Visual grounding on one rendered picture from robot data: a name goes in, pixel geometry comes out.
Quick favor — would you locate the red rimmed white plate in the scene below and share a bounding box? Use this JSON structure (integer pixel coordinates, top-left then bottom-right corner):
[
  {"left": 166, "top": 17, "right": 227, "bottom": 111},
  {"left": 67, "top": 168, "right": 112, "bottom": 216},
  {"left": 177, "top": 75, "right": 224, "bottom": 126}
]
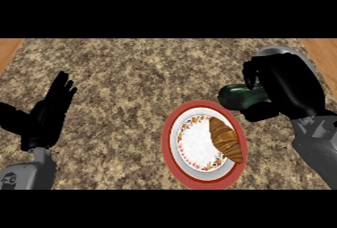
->
[{"left": 161, "top": 100, "right": 248, "bottom": 191}]

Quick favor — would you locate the brown croissant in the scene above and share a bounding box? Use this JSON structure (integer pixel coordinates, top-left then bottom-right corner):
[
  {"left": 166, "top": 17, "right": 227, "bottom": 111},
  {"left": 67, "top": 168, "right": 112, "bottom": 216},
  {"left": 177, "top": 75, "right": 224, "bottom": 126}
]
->
[{"left": 208, "top": 116, "right": 245, "bottom": 165}]

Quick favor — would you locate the dark green eggplant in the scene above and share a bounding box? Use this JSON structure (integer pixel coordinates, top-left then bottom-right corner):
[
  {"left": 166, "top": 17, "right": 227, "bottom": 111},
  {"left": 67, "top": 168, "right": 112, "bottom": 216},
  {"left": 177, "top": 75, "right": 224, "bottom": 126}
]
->
[{"left": 217, "top": 83, "right": 270, "bottom": 111}]

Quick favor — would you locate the grey pan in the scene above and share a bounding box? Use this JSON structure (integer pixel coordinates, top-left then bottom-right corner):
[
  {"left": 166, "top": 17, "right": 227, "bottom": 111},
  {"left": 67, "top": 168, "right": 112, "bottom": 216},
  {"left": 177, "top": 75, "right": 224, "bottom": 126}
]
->
[{"left": 254, "top": 45, "right": 328, "bottom": 103}]

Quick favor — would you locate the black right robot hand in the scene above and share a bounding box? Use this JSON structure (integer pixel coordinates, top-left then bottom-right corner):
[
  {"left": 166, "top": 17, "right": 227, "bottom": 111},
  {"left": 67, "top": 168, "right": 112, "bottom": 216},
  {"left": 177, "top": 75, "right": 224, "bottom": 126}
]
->
[{"left": 239, "top": 52, "right": 328, "bottom": 123}]

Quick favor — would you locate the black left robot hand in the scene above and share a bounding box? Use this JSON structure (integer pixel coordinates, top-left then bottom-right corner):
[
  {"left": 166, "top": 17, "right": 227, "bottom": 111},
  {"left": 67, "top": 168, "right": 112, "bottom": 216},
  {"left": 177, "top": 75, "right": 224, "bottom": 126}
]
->
[{"left": 0, "top": 70, "right": 78, "bottom": 153}]

